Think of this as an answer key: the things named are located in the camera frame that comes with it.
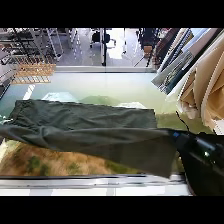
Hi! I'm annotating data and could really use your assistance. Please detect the dark green pants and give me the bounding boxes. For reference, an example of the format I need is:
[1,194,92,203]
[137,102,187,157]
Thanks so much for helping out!
[0,98,178,179]

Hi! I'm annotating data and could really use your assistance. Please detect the heap of clothes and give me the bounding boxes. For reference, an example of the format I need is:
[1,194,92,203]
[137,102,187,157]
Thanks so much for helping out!
[151,27,224,98]

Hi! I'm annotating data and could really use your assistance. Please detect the brown clothes hanger stack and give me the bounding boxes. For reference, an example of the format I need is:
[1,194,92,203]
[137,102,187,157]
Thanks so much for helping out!
[11,62,57,85]

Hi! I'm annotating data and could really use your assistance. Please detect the beige garment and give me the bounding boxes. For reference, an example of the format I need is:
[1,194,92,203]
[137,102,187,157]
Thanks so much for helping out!
[175,33,224,135]

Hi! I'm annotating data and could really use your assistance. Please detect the black cable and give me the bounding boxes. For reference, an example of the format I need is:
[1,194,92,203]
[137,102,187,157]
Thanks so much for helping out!
[175,111,190,134]

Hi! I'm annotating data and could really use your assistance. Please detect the silver frame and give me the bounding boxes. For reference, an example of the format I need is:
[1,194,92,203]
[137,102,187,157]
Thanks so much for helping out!
[0,173,192,197]

